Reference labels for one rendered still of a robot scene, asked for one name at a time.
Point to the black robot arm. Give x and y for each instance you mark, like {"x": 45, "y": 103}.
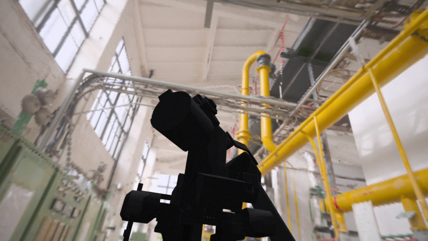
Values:
{"x": 191, "y": 124}

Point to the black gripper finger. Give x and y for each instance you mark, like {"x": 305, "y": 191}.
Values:
{"x": 227, "y": 236}
{"x": 170, "y": 232}

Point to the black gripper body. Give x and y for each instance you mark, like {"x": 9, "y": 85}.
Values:
{"x": 142, "y": 207}

